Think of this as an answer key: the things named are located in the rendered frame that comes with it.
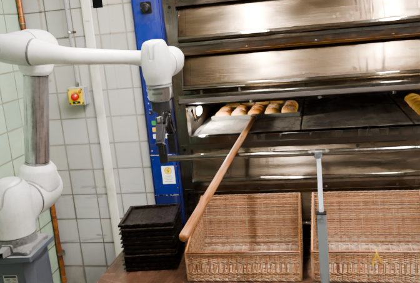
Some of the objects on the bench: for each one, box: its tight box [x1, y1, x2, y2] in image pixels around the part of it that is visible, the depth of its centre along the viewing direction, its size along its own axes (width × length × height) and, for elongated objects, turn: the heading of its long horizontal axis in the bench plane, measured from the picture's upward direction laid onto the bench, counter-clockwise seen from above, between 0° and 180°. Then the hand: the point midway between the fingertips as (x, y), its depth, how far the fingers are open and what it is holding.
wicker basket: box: [184, 192, 304, 282], centre depth 267 cm, size 49×56×28 cm
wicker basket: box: [309, 189, 420, 283], centre depth 255 cm, size 49×56×28 cm
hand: (168, 154), depth 190 cm, fingers open, 13 cm apart
